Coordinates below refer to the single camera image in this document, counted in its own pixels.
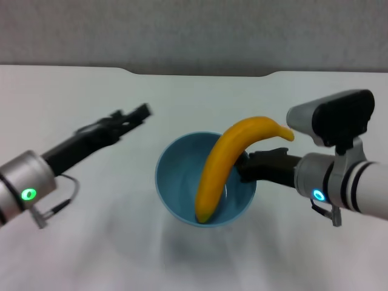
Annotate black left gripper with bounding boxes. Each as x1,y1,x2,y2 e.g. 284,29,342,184
41,102,153,177

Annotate yellow banana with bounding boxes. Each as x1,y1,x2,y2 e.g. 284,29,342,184
194,116,295,226

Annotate arm wrist cable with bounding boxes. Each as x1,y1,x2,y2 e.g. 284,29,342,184
310,197,343,227
32,173,80,229

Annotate right arm wrist cable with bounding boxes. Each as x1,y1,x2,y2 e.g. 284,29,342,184
310,197,343,227

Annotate left arm wrist cable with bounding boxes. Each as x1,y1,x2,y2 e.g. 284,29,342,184
32,173,80,229

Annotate blue bowl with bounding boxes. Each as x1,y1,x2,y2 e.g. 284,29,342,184
154,131,258,229

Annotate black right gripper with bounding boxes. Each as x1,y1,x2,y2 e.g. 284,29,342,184
235,147,300,187

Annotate gray black wrist camera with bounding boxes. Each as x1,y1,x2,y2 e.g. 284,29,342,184
286,89,376,148

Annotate gray camera mount bracket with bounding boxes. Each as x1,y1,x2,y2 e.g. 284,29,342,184
329,136,365,210

